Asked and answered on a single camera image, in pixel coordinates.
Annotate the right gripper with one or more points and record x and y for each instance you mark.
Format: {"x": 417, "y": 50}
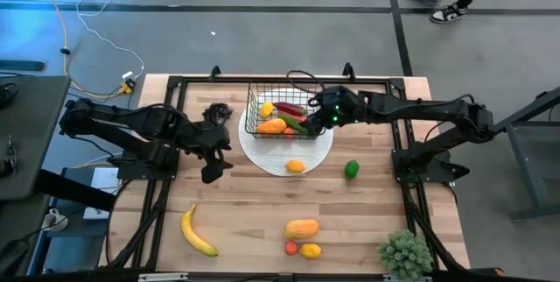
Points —
{"x": 341, "y": 102}

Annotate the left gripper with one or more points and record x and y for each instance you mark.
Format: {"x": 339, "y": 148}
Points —
{"x": 214, "y": 142}

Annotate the green cucumber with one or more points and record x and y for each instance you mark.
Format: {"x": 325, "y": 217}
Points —
{"x": 291, "y": 123}

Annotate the dark red chili pepper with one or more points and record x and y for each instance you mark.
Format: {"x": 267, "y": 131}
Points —
{"x": 289, "y": 107}

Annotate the orange-yellow lemon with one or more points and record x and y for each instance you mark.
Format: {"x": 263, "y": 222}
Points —
{"x": 296, "y": 166}

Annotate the orange mango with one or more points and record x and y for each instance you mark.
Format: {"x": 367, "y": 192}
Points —
{"x": 271, "y": 126}

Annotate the small yellow lemon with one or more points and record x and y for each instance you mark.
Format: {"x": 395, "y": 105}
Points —
{"x": 266, "y": 110}

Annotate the green bell pepper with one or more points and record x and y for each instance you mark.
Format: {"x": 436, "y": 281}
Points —
{"x": 351, "y": 169}

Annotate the dark grape bunch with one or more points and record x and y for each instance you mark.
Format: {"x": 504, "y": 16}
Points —
{"x": 221, "y": 110}

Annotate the yellow banana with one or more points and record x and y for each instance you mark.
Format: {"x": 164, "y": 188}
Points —
{"x": 188, "y": 234}

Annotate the yellow-orange papaya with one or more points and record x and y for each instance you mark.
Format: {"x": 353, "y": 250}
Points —
{"x": 301, "y": 229}

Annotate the small orange tangerine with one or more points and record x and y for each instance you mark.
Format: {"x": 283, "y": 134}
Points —
{"x": 291, "y": 248}

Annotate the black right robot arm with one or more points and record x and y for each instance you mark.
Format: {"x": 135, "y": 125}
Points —
{"x": 415, "y": 109}

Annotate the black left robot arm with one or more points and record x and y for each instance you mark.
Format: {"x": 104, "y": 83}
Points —
{"x": 144, "y": 124}

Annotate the round white placemat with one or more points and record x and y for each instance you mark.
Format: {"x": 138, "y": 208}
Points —
{"x": 271, "y": 157}

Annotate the white cardboard box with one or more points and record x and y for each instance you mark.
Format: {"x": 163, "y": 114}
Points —
{"x": 102, "y": 177}

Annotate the black metal beam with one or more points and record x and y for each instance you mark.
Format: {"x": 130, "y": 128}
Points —
{"x": 74, "y": 190}

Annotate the green artificial plant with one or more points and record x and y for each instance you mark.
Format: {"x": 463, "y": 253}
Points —
{"x": 406, "y": 255}

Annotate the white mug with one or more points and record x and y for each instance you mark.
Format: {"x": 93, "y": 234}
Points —
{"x": 54, "y": 223}

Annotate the dark grey side table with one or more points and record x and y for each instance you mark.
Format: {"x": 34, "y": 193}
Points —
{"x": 35, "y": 142}

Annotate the black flat bar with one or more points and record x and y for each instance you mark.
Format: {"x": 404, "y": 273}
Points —
{"x": 22, "y": 65}

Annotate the black device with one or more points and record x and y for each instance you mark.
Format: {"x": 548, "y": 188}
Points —
{"x": 6, "y": 96}

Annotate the black metal side table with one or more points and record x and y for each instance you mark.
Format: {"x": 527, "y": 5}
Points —
{"x": 538, "y": 164}

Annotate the black frame clamp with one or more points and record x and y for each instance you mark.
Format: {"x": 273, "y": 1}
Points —
{"x": 215, "y": 72}
{"x": 348, "y": 72}

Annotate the black metal table frame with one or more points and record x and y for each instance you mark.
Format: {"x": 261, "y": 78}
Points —
{"x": 219, "y": 79}

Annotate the silver metal bracket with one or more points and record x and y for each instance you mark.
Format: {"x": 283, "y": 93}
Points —
{"x": 162, "y": 277}

